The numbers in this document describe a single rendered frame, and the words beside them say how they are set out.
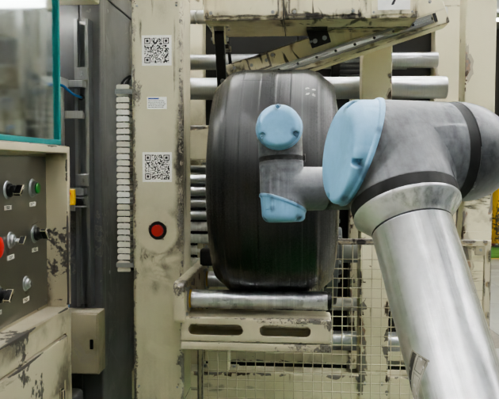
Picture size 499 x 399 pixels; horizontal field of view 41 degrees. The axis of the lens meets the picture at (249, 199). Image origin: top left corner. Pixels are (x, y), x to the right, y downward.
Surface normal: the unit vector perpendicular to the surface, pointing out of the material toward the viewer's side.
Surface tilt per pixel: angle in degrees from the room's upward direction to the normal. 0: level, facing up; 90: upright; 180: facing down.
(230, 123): 63
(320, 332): 90
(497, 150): 91
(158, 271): 90
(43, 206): 90
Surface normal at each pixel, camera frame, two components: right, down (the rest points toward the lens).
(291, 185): 0.28, -0.07
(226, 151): -0.34, -0.20
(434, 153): 0.51, -0.46
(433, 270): -0.15, -0.44
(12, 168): 1.00, 0.00
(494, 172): 0.46, 0.42
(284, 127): -0.08, -0.07
